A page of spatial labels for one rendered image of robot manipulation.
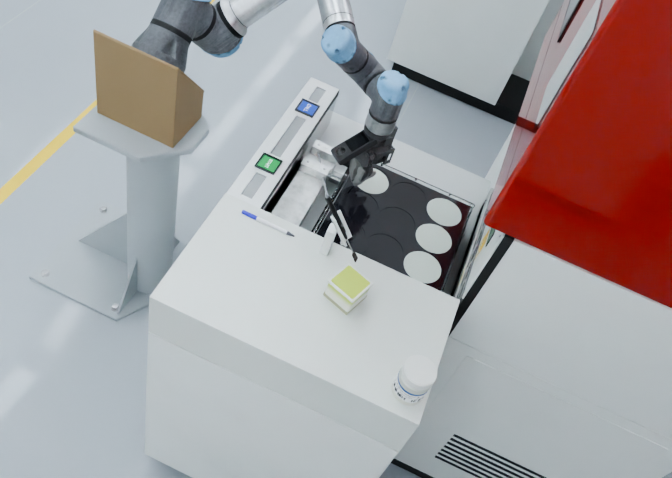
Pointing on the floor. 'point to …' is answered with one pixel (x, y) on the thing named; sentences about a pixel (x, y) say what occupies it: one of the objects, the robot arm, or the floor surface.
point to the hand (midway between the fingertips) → (353, 182)
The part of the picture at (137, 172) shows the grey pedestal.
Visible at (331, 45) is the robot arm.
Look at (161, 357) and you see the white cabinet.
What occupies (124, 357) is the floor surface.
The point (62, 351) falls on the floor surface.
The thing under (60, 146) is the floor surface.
